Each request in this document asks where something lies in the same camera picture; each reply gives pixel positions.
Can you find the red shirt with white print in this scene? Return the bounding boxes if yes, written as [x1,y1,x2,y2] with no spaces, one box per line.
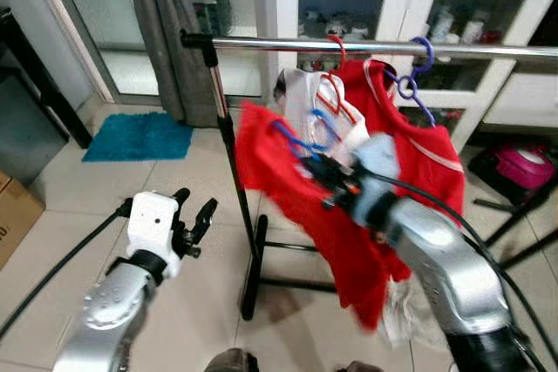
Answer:
[234,100,411,331]

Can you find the blue plastic clothes hanger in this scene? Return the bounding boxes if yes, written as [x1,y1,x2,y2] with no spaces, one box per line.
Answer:
[272,109,343,162]

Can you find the red plastic clothes hanger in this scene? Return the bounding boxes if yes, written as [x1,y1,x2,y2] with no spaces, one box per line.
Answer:
[318,34,358,125]

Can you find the purple plastic clothes hanger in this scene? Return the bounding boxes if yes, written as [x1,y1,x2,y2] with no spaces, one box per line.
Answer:
[384,37,439,127]

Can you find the teal bath mat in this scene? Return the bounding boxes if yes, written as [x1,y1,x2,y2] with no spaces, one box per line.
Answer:
[81,112,194,164]

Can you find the chrome and black clothes rack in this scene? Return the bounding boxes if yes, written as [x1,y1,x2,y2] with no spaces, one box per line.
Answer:
[179,30,558,322]

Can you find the brown cardboard box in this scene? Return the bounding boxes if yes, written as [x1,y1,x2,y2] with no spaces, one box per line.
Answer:
[0,172,46,268]

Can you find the black metal stand legs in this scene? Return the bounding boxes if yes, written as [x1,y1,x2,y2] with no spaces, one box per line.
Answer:
[473,182,558,270]

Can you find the dark grey cabinet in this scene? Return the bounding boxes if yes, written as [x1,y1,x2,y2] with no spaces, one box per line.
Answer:
[0,6,95,186]

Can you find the pink and black appliance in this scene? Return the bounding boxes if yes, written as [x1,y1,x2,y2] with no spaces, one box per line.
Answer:
[468,145,557,203]

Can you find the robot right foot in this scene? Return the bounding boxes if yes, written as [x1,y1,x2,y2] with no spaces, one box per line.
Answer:
[336,360,384,372]

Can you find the white plastic bottle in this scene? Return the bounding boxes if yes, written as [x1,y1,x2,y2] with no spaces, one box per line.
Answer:
[434,2,459,44]
[462,10,491,47]

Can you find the dark plastic container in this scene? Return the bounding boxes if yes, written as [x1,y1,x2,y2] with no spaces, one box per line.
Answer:
[190,0,235,37]

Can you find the white framed glass sliding door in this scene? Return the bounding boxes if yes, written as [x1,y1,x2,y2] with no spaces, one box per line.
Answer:
[26,0,271,103]

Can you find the grey curtain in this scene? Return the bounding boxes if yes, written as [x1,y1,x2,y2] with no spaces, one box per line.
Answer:
[126,0,219,127]

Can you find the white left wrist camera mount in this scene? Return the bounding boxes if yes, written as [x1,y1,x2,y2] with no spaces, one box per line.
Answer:
[126,191,181,255]

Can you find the pale grey right wrist camera mount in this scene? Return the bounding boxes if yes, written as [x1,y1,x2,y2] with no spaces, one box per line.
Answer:
[351,132,404,207]

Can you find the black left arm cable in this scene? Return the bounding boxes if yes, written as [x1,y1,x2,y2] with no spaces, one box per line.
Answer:
[0,200,133,342]

